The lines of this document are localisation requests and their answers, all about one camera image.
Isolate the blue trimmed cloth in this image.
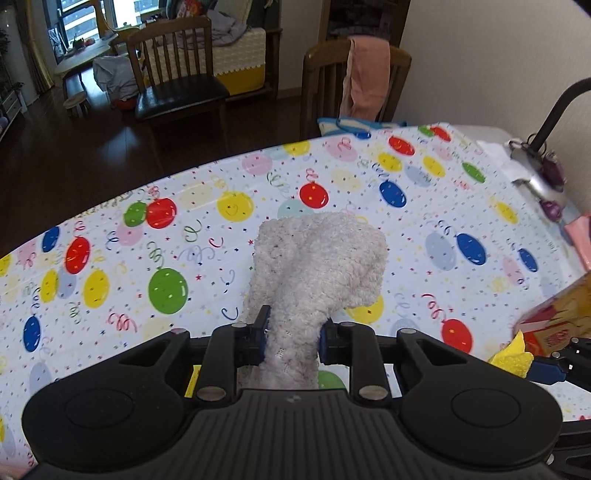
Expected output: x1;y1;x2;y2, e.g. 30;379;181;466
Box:
317;117;408;140

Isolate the brown window curtain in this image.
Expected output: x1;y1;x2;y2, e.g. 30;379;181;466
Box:
17;0;57;94

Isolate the large window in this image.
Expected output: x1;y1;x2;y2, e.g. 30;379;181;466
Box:
42;0;108;65

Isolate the pink towel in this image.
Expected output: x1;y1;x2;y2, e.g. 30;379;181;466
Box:
339;36;391;121

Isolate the yellow cloth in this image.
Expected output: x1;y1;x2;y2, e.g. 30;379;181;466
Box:
491;331;535;380

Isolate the white grey cloth bundle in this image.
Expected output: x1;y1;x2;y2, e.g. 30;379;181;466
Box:
92;54;140;101

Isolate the small wooden stool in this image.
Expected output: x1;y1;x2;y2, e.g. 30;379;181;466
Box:
63;91;91;117

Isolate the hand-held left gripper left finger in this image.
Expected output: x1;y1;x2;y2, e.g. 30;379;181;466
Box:
115;305;272;403

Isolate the low television cabinet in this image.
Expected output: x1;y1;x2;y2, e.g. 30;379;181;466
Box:
0;87;24;140

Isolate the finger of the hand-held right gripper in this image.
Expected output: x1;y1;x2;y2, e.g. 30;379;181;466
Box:
530;351;591;384
551;337;591;358

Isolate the wooden chair with towel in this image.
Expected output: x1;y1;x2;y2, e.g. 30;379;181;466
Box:
299;38;413;140

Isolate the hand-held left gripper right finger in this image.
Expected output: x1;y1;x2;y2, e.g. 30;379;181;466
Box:
318;318;472;403

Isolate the fluffy white towel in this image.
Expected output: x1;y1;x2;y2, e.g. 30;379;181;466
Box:
235;211;389;391

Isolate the orange yellow cardboard box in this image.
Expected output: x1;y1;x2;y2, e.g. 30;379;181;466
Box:
512;272;591;357

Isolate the wooden chair with black seat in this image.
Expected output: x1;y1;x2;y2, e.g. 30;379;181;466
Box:
124;16;232;145

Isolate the low wooden table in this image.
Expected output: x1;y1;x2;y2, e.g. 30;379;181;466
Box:
54;27;140;89

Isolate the white tissue paper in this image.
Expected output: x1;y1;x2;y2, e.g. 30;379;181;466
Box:
477;137;525;182

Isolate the sofa with cream cover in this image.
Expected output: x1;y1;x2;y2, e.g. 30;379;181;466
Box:
161;0;283;101

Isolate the balloon print tablecloth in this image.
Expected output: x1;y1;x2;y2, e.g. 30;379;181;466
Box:
0;121;591;476

